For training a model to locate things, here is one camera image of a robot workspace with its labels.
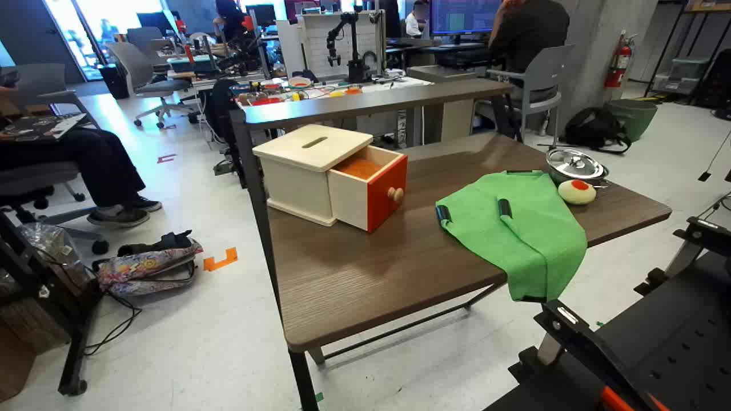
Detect cream wooden slot box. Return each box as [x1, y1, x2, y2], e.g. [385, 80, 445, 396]
[252, 123, 375, 228]

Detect grey plastic chair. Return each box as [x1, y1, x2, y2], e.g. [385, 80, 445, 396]
[487, 43, 579, 143]

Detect orange front wooden drawer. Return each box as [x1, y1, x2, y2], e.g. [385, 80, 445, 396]
[330, 143, 412, 235]

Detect black metal rack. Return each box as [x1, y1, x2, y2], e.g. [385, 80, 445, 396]
[0, 212, 104, 397]

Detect grey office swivel chair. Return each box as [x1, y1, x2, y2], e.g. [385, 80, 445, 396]
[109, 39, 202, 130]

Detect grey desk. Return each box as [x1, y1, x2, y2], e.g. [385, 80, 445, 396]
[228, 75, 514, 191]

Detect red fire extinguisher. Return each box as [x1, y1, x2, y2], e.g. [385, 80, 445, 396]
[604, 30, 635, 92]

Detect black metal shelf stand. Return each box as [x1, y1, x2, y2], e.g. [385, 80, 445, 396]
[644, 0, 731, 110]

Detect person in dark shirt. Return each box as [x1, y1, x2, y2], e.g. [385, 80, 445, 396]
[487, 0, 572, 75]

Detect orange tape bracket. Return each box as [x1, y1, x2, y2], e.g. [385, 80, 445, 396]
[202, 246, 240, 275]

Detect silver metal bowl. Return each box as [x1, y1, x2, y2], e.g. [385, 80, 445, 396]
[543, 146, 611, 186]

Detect seated person black trousers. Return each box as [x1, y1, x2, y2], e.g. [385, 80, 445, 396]
[0, 82, 165, 228]

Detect green cloth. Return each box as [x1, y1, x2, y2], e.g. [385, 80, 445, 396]
[434, 168, 590, 304]

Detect black backpack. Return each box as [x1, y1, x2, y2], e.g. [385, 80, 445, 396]
[559, 102, 634, 155]

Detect green bin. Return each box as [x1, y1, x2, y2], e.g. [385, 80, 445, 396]
[608, 96, 662, 143]

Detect colourful patterned bag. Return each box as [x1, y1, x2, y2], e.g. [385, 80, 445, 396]
[93, 228, 206, 299]

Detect person in white shirt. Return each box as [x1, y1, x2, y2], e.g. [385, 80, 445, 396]
[403, 0, 433, 39]

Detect cream plush ball red spot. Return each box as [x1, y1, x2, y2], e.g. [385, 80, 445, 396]
[558, 179, 599, 207]

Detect computer monitor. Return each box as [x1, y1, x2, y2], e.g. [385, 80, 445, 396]
[429, 0, 506, 39]

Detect black metal table frame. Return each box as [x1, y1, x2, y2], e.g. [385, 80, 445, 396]
[286, 280, 509, 411]

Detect white board panel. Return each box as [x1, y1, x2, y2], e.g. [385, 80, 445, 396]
[300, 9, 388, 80]

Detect black robot stand frame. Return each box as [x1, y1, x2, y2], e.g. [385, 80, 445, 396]
[487, 191, 731, 411]

